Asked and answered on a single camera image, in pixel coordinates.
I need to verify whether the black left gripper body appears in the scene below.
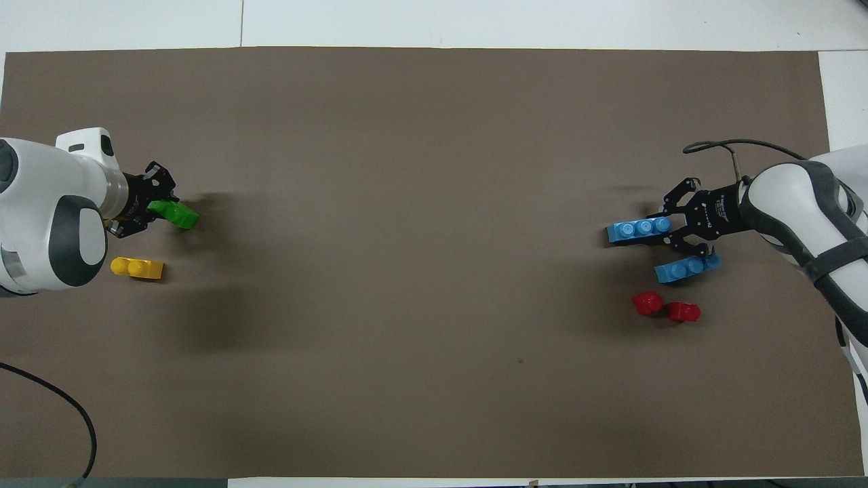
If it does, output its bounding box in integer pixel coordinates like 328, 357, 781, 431
125, 174, 150, 227

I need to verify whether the green two-stud block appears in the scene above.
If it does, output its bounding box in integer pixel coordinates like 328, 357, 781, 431
149, 199, 201, 232

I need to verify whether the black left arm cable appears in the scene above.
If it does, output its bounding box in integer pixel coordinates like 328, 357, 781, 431
0, 362, 98, 485

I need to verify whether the brown table mat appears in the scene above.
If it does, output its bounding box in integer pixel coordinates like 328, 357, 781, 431
0, 46, 866, 479

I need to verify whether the yellow two-stud block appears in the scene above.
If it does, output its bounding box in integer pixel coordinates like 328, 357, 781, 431
110, 256, 165, 281

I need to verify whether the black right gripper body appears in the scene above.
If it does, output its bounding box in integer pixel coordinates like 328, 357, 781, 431
697, 179, 752, 239

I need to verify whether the blue three-stud block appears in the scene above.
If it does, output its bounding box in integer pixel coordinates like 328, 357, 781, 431
654, 252, 723, 284
605, 216, 673, 247

